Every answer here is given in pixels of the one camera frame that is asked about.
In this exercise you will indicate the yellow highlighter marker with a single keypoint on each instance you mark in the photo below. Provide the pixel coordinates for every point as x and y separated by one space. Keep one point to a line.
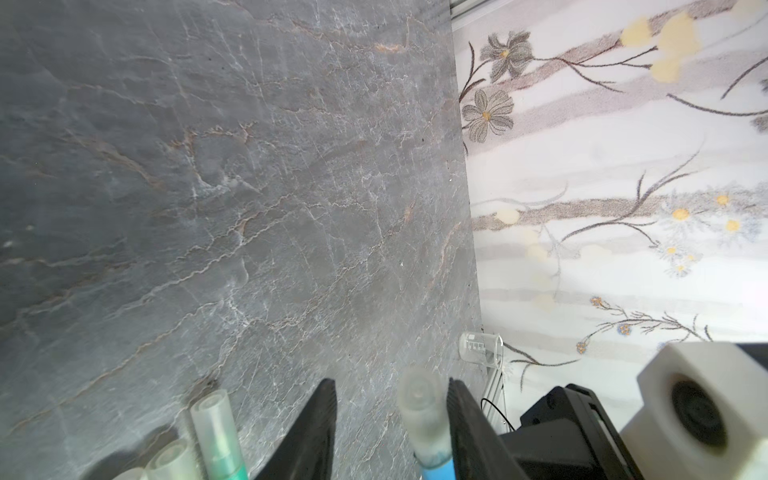
176 461

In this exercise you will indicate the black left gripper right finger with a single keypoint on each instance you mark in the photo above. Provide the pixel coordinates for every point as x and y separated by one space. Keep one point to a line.
478 452

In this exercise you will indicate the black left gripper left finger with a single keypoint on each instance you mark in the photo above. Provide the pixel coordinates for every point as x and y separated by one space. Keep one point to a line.
307 450

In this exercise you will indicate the black marker white cap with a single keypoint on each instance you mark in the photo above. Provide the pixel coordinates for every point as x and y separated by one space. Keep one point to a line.
137 473

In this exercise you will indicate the blue highlighter marker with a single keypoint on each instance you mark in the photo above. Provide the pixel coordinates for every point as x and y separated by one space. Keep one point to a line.
445 471

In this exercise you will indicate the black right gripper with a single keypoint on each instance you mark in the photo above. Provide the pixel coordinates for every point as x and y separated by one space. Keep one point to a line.
567 435

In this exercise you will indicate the green highlighter marker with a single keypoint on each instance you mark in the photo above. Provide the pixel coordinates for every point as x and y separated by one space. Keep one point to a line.
217 436

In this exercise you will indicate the clear plastic beaker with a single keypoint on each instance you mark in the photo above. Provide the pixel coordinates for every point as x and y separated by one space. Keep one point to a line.
483 349

